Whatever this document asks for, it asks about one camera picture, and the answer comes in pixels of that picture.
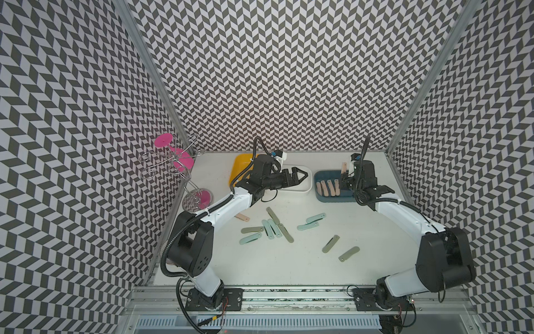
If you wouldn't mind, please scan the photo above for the mint knife middle right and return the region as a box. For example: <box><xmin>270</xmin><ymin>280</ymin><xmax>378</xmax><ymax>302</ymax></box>
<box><xmin>297</xmin><ymin>221</ymin><xmax>319</xmax><ymax>231</ymax></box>

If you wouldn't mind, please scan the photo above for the mint knife centre right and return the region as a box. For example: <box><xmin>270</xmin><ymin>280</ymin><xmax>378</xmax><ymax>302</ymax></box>
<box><xmin>268</xmin><ymin>218</ymin><xmax>282</xmax><ymax>238</ymax></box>

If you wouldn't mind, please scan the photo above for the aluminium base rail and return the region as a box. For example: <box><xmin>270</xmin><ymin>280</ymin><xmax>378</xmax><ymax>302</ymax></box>
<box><xmin>124</xmin><ymin>285</ymin><xmax>476</xmax><ymax>315</ymax></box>

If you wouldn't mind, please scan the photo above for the wire rack with pink discs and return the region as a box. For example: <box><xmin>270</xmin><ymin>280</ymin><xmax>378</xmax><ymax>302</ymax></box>
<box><xmin>139</xmin><ymin>133</ymin><xmax>214</xmax><ymax>213</ymax></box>

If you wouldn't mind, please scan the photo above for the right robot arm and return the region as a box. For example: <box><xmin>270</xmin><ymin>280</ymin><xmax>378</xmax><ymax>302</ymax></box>
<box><xmin>342</xmin><ymin>153</ymin><xmax>476</xmax><ymax>310</ymax></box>

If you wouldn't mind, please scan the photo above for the olive knife centre vertical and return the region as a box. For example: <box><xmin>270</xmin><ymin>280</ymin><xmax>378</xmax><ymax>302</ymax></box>
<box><xmin>278</xmin><ymin>224</ymin><xmax>294</xmax><ymax>244</ymax></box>

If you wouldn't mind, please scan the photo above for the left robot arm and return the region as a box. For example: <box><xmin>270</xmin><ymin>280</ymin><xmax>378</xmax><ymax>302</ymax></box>
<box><xmin>160</xmin><ymin>150</ymin><xmax>309</xmax><ymax>308</ymax></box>

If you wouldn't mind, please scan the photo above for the olive knife left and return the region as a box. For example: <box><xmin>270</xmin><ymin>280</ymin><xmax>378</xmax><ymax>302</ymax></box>
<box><xmin>241</xmin><ymin>227</ymin><xmax>264</xmax><ymax>234</ymax></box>

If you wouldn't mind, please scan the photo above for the pink knife vertical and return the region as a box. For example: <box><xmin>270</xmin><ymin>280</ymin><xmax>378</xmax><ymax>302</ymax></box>
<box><xmin>321</xmin><ymin>180</ymin><xmax>330</xmax><ymax>197</ymax></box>

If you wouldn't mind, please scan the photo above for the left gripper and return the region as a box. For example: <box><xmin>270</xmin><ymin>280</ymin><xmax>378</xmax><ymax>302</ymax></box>
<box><xmin>263</xmin><ymin>166</ymin><xmax>309</xmax><ymax>189</ymax></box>

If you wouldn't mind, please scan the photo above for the olive knife under pink pair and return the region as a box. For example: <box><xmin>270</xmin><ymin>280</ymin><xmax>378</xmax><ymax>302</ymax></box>
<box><xmin>266</xmin><ymin>207</ymin><xmax>280</xmax><ymax>225</ymax></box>

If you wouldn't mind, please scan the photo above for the pink knife diagonal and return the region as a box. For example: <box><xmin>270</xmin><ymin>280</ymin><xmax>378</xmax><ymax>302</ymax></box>
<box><xmin>327</xmin><ymin>180</ymin><xmax>335</xmax><ymax>196</ymax></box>

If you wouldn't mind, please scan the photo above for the yellow storage box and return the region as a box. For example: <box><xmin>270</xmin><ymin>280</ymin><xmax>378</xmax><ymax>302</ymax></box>
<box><xmin>229</xmin><ymin>153</ymin><xmax>253</xmax><ymax>182</ymax></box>

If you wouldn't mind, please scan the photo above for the mint knife centre left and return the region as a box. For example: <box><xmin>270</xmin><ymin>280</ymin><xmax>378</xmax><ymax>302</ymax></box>
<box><xmin>261</xmin><ymin>219</ymin><xmax>275</xmax><ymax>239</ymax></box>

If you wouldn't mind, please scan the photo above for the dark teal storage box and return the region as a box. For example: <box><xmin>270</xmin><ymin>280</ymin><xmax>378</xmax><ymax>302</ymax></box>
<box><xmin>314</xmin><ymin>170</ymin><xmax>355</xmax><ymax>203</ymax></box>

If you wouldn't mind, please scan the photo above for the white storage box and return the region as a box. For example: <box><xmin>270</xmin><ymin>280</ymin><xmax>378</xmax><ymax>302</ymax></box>
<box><xmin>281</xmin><ymin>165</ymin><xmax>313</xmax><ymax>193</ymax></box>

